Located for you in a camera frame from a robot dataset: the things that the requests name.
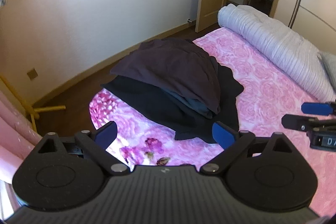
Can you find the metal door stopper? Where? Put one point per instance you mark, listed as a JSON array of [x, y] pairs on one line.
[[189, 21]]

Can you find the grey ribbed pillow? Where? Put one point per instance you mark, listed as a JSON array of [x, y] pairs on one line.
[[330, 66]]

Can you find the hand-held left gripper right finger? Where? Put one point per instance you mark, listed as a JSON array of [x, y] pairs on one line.
[[223, 136]]

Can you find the yellow pipe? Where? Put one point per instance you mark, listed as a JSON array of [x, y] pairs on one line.
[[51, 108]]

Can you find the pink rose bed sheet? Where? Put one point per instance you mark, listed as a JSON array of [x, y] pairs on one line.
[[262, 87]]

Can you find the brass wall socket plate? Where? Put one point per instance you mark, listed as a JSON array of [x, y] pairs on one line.
[[32, 73]]

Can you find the dark brown long-sleeve shirt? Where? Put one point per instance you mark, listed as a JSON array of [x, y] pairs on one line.
[[170, 66]]

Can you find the light grey ribbed quilt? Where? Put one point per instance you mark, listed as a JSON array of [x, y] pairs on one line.
[[262, 29]]

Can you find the pile of dark clothes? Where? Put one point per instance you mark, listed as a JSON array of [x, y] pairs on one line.
[[157, 108]]

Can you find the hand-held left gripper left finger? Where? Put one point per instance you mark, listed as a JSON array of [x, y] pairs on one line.
[[106, 134]]

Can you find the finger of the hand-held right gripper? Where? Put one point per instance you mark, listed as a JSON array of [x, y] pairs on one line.
[[316, 108], [296, 121]]

